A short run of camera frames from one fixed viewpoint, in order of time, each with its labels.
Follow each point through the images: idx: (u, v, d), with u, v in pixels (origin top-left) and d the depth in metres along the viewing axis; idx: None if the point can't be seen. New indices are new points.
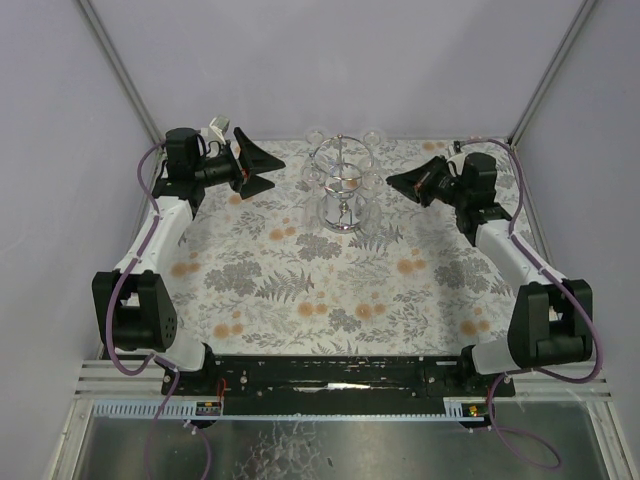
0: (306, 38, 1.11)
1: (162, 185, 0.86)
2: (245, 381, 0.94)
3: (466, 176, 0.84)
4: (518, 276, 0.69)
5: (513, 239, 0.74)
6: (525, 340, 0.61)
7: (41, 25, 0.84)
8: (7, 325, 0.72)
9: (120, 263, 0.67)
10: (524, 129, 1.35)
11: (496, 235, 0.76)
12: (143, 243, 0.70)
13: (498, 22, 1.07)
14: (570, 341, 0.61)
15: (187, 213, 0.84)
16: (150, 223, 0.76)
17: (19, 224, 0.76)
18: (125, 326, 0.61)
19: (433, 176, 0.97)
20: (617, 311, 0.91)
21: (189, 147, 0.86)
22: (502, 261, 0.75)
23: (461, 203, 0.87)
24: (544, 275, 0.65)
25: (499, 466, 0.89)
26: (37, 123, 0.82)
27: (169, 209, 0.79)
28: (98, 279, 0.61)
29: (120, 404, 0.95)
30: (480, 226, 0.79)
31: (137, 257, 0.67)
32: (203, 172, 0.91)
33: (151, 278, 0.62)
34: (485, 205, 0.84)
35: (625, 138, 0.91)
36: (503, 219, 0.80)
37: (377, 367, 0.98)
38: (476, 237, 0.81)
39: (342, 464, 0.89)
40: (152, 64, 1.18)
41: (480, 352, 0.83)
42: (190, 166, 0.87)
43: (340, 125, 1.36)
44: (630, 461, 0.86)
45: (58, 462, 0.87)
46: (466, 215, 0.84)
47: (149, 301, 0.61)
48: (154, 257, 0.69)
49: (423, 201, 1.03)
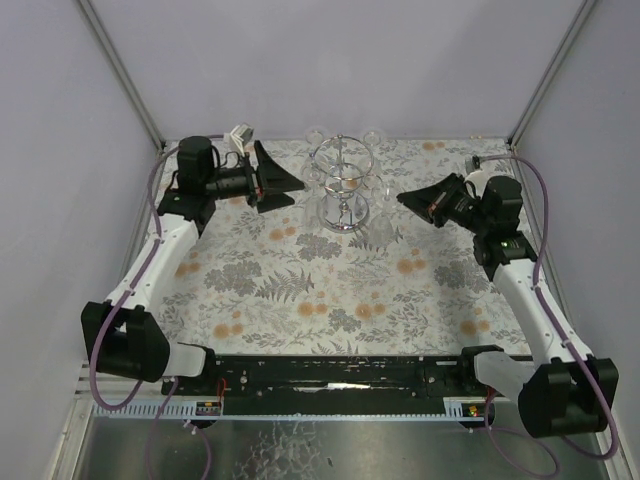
0: (307, 38, 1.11)
1: (169, 200, 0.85)
2: (245, 381, 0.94)
3: (489, 204, 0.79)
4: (537, 339, 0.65)
5: (537, 292, 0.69)
6: (540, 413, 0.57)
7: (41, 24, 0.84)
8: (7, 324, 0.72)
9: (113, 292, 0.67)
10: (524, 130, 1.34)
11: (520, 282, 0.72)
12: (140, 273, 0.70)
13: (499, 21, 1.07)
14: (584, 417, 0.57)
15: (191, 233, 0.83)
16: (149, 248, 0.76)
17: (19, 223, 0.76)
18: (114, 355, 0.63)
19: (450, 196, 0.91)
20: (618, 311, 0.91)
21: (203, 160, 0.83)
22: (521, 312, 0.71)
23: (479, 232, 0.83)
24: (568, 350, 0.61)
25: (498, 467, 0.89)
26: (37, 123, 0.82)
27: (171, 232, 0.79)
28: (88, 308, 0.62)
29: (120, 404, 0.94)
30: (501, 265, 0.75)
31: (130, 289, 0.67)
32: (215, 183, 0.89)
33: (141, 315, 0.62)
34: (506, 235, 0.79)
35: (626, 137, 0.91)
36: (528, 258, 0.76)
37: (377, 367, 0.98)
38: (495, 271, 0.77)
39: (342, 464, 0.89)
40: (151, 64, 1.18)
41: (481, 359, 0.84)
42: (202, 180, 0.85)
43: (340, 125, 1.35)
44: (630, 461, 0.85)
45: (58, 462, 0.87)
46: (487, 245, 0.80)
47: (136, 339, 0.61)
48: (147, 290, 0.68)
49: (439, 223, 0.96)
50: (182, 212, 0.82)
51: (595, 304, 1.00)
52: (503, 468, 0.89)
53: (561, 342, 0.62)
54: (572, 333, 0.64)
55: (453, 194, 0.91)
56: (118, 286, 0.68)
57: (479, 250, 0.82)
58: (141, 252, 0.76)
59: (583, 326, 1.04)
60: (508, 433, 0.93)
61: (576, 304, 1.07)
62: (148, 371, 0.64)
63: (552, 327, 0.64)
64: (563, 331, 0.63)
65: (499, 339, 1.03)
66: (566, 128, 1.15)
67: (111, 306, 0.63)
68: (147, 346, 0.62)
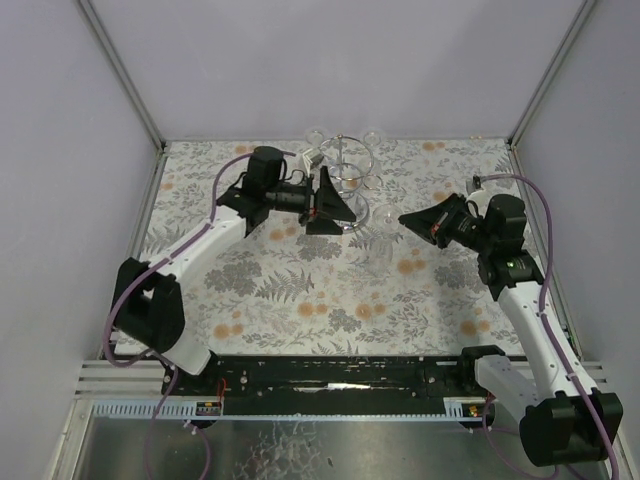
0: (307, 38, 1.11)
1: (231, 196, 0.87)
2: (245, 381, 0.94)
3: (493, 222, 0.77)
4: (541, 369, 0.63)
5: (543, 320, 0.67)
6: (541, 443, 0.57)
7: (41, 25, 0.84)
8: (7, 324, 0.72)
9: (155, 256, 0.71)
10: (524, 130, 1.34)
11: (525, 307, 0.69)
12: (183, 247, 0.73)
13: (499, 21, 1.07)
14: (586, 448, 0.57)
15: (239, 231, 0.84)
16: (199, 229, 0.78)
17: (19, 224, 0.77)
18: (132, 314, 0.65)
19: (454, 215, 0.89)
20: (619, 311, 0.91)
21: (268, 172, 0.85)
22: (525, 338, 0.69)
23: (484, 251, 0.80)
24: (573, 383, 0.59)
25: (499, 467, 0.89)
26: (37, 123, 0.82)
27: (221, 222, 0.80)
28: (128, 265, 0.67)
29: (120, 404, 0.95)
30: (507, 287, 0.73)
31: (168, 258, 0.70)
32: (275, 194, 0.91)
33: (169, 282, 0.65)
34: (512, 255, 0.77)
35: (626, 137, 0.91)
36: (534, 281, 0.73)
37: (377, 367, 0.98)
38: (499, 292, 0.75)
39: (342, 464, 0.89)
40: (151, 64, 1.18)
41: (481, 369, 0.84)
42: (264, 186, 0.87)
43: (340, 125, 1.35)
44: (630, 461, 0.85)
45: (59, 462, 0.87)
46: (492, 265, 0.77)
47: (157, 300, 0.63)
48: (184, 262, 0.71)
49: (443, 243, 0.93)
50: (238, 210, 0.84)
51: (596, 304, 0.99)
52: (503, 469, 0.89)
53: (566, 374, 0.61)
54: (577, 364, 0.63)
55: (456, 213, 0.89)
56: (160, 254, 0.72)
57: (484, 270, 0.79)
58: (191, 231, 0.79)
59: (584, 326, 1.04)
60: (509, 434, 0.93)
61: (577, 304, 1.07)
62: (159, 340, 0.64)
63: (557, 358, 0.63)
64: (569, 362, 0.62)
65: (499, 339, 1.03)
66: (567, 128, 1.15)
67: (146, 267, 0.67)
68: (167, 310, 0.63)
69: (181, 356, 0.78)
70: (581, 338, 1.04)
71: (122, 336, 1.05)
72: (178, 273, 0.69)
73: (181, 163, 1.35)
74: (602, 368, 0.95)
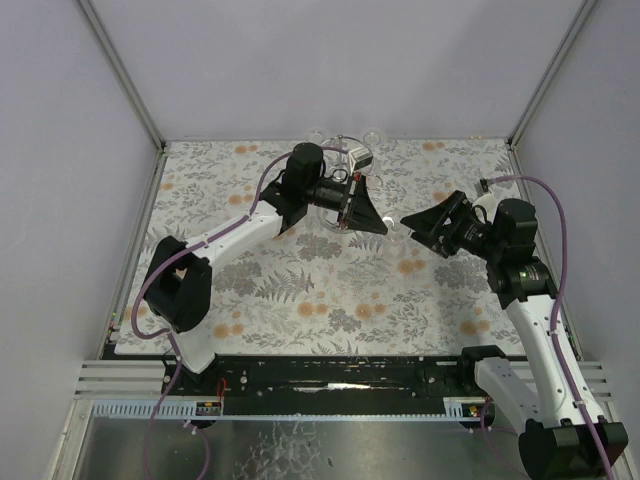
0: (307, 37, 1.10)
1: (272, 192, 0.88)
2: (245, 382, 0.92)
3: (502, 227, 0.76)
4: (548, 392, 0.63)
5: (553, 339, 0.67)
6: (540, 463, 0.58)
7: (41, 26, 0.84)
8: (6, 324, 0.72)
9: (194, 238, 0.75)
10: (524, 129, 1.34)
11: (536, 325, 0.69)
12: (222, 234, 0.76)
13: (499, 22, 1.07)
14: (585, 470, 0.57)
15: (277, 226, 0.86)
16: (237, 219, 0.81)
17: (19, 223, 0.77)
18: (159, 288, 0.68)
19: (461, 221, 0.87)
20: (619, 310, 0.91)
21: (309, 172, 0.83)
22: (532, 356, 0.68)
23: (493, 256, 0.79)
24: (580, 411, 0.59)
25: (498, 467, 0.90)
26: (37, 123, 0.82)
27: (259, 216, 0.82)
28: (161, 245, 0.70)
29: (120, 404, 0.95)
30: (518, 300, 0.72)
31: (206, 242, 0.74)
32: (313, 191, 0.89)
33: (201, 266, 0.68)
34: (521, 261, 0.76)
35: (627, 137, 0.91)
36: (547, 293, 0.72)
37: (377, 367, 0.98)
38: (509, 303, 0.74)
39: (342, 464, 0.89)
40: (151, 64, 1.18)
41: (481, 375, 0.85)
42: (303, 187, 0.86)
43: (340, 125, 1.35)
44: (629, 461, 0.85)
45: (59, 462, 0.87)
46: (504, 273, 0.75)
47: (188, 284, 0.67)
48: (219, 249, 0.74)
49: (451, 251, 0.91)
50: (277, 206, 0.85)
51: (595, 305, 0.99)
52: (503, 469, 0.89)
53: (573, 401, 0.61)
54: (585, 387, 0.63)
55: (463, 218, 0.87)
56: (198, 236, 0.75)
57: (494, 277, 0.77)
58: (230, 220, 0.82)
59: (584, 326, 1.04)
60: (509, 434, 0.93)
61: (577, 304, 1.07)
62: (183, 324, 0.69)
63: (565, 382, 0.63)
64: (576, 387, 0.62)
65: (499, 339, 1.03)
66: (567, 128, 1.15)
67: (184, 247, 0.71)
68: (198, 292, 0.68)
69: (191, 345, 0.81)
70: (581, 338, 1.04)
71: (121, 336, 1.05)
72: (213, 258, 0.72)
73: (180, 163, 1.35)
74: (602, 368, 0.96)
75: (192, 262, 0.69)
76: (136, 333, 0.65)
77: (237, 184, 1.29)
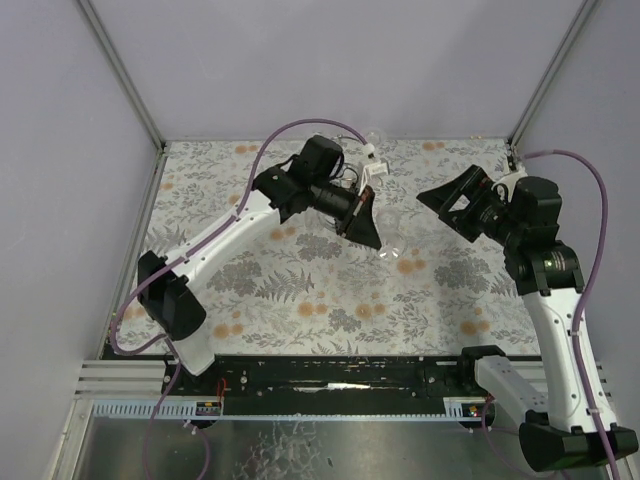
0: (306, 37, 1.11)
1: (270, 180, 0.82)
2: (245, 381, 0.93)
3: (524, 205, 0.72)
4: (561, 394, 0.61)
5: (573, 340, 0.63)
6: (541, 458, 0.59)
7: (41, 27, 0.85)
8: (7, 324, 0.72)
9: (174, 251, 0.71)
10: (524, 129, 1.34)
11: (556, 323, 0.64)
12: (203, 244, 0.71)
13: (498, 21, 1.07)
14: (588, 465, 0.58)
15: (274, 218, 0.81)
16: (224, 222, 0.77)
17: (19, 224, 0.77)
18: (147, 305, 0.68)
19: (478, 203, 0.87)
20: (618, 310, 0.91)
21: (323, 161, 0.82)
22: (546, 354, 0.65)
23: (512, 238, 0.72)
24: (594, 419, 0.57)
25: (498, 467, 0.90)
26: (37, 123, 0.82)
27: (250, 214, 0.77)
28: (143, 260, 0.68)
29: (120, 404, 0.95)
30: (540, 294, 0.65)
31: (185, 257, 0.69)
32: (318, 189, 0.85)
33: (178, 287, 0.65)
34: (543, 245, 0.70)
35: (628, 137, 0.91)
36: (573, 287, 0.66)
37: (377, 367, 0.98)
38: (528, 290, 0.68)
39: (342, 464, 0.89)
40: (151, 65, 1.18)
41: (481, 366, 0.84)
42: (311, 173, 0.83)
43: (341, 125, 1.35)
44: (630, 462, 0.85)
45: (58, 462, 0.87)
46: (526, 258, 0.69)
47: (168, 305, 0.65)
48: (200, 264, 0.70)
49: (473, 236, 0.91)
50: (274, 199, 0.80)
51: (595, 304, 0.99)
52: (502, 469, 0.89)
53: (586, 407, 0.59)
54: (600, 391, 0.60)
55: (481, 199, 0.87)
56: (178, 249, 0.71)
57: (513, 261, 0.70)
58: (216, 223, 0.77)
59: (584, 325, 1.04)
60: (509, 434, 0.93)
61: None
62: (178, 334, 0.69)
63: (580, 386, 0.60)
64: (592, 393, 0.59)
65: (499, 339, 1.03)
66: (567, 128, 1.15)
67: (162, 264, 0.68)
68: (177, 315, 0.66)
69: (189, 348, 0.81)
70: None
71: (121, 336, 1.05)
72: (192, 275, 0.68)
73: (180, 163, 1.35)
74: (602, 368, 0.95)
75: (169, 282, 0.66)
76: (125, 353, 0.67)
77: (237, 184, 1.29)
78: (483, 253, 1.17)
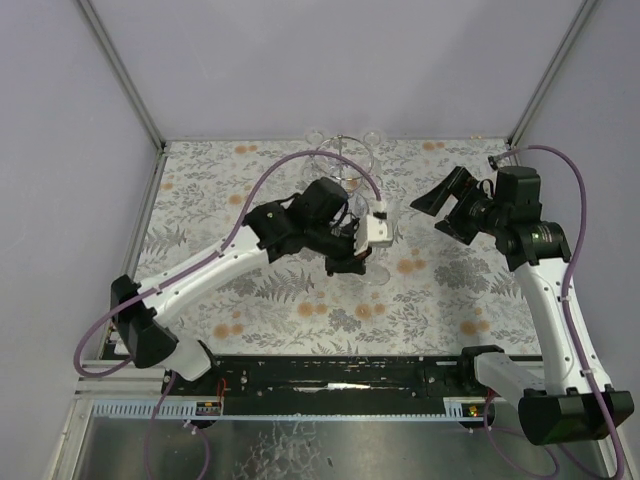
0: (306, 38, 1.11)
1: (266, 216, 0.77)
2: (245, 382, 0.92)
3: (506, 190, 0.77)
4: (555, 359, 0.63)
5: (563, 305, 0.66)
6: (538, 430, 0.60)
7: (42, 26, 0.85)
8: (7, 324, 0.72)
9: (150, 279, 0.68)
10: (524, 129, 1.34)
11: (546, 290, 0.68)
12: (179, 277, 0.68)
13: (499, 21, 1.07)
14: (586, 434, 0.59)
15: (262, 257, 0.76)
16: (206, 256, 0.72)
17: (19, 224, 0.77)
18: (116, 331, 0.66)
19: (465, 201, 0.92)
20: (618, 310, 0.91)
21: (325, 208, 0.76)
22: (539, 322, 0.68)
23: (500, 218, 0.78)
24: (588, 381, 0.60)
25: (497, 467, 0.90)
26: (37, 123, 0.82)
27: (234, 252, 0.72)
28: (118, 283, 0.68)
29: (120, 404, 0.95)
30: (529, 264, 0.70)
31: (157, 287, 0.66)
32: (315, 230, 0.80)
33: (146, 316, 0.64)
34: (529, 222, 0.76)
35: (627, 138, 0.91)
36: (560, 257, 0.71)
37: (377, 367, 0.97)
38: (518, 263, 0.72)
39: (342, 464, 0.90)
40: (151, 65, 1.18)
41: (481, 360, 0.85)
42: (310, 216, 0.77)
43: (340, 125, 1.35)
44: (630, 461, 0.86)
45: (58, 462, 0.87)
46: (515, 234, 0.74)
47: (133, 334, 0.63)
48: (171, 298, 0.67)
49: (467, 235, 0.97)
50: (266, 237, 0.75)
51: (595, 305, 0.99)
52: (503, 468, 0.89)
53: (580, 370, 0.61)
54: (592, 356, 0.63)
55: (468, 196, 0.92)
56: (154, 278, 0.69)
57: (503, 238, 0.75)
58: (199, 254, 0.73)
59: None
60: (510, 434, 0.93)
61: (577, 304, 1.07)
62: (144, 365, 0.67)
63: (573, 351, 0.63)
64: (584, 356, 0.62)
65: (499, 339, 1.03)
66: (566, 128, 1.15)
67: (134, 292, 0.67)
68: (142, 344, 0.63)
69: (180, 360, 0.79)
70: None
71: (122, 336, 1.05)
72: (161, 309, 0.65)
73: (180, 163, 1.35)
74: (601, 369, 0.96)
75: (139, 309, 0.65)
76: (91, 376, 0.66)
77: (237, 184, 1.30)
78: (483, 253, 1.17)
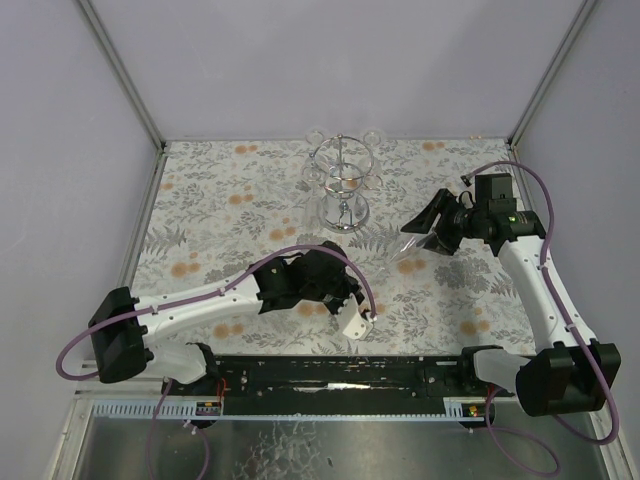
0: (306, 38, 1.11)
1: (267, 267, 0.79)
2: (245, 381, 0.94)
3: (482, 190, 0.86)
4: (541, 323, 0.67)
5: (543, 273, 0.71)
6: (537, 397, 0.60)
7: (40, 25, 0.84)
8: (7, 323, 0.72)
9: (150, 297, 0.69)
10: (524, 129, 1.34)
11: (526, 261, 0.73)
12: (178, 303, 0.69)
13: (499, 21, 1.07)
14: (582, 398, 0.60)
15: (257, 306, 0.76)
16: (209, 290, 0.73)
17: (19, 223, 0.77)
18: (98, 341, 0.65)
19: (447, 214, 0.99)
20: (617, 311, 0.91)
21: (325, 272, 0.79)
22: (525, 293, 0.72)
23: (480, 214, 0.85)
24: (573, 333, 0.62)
25: (497, 467, 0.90)
26: (36, 123, 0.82)
27: (234, 294, 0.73)
28: (118, 293, 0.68)
29: (120, 404, 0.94)
30: (508, 242, 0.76)
31: (154, 308, 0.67)
32: (311, 286, 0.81)
33: (133, 336, 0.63)
34: (508, 211, 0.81)
35: (628, 138, 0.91)
36: (536, 236, 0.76)
37: (377, 367, 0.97)
38: (500, 246, 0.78)
39: (342, 464, 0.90)
40: (151, 65, 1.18)
41: (481, 355, 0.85)
42: (307, 275, 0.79)
43: (341, 125, 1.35)
44: (629, 461, 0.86)
45: (59, 462, 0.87)
46: (494, 221, 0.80)
47: (114, 347, 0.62)
48: (165, 321, 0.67)
49: (452, 245, 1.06)
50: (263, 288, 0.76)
51: (594, 305, 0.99)
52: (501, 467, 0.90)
53: (564, 326, 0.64)
54: (576, 314, 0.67)
55: (449, 210, 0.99)
56: (154, 297, 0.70)
57: (484, 226, 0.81)
58: (202, 287, 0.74)
59: None
60: (510, 434, 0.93)
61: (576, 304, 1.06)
62: (112, 378, 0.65)
63: (557, 311, 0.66)
64: (568, 316, 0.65)
65: (499, 338, 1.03)
66: (567, 128, 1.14)
67: (130, 307, 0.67)
68: (116, 363, 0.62)
69: (171, 365, 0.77)
70: None
71: None
72: (152, 330, 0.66)
73: (180, 163, 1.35)
74: None
75: (127, 327, 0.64)
76: (65, 375, 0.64)
77: (237, 184, 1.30)
78: (483, 253, 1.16)
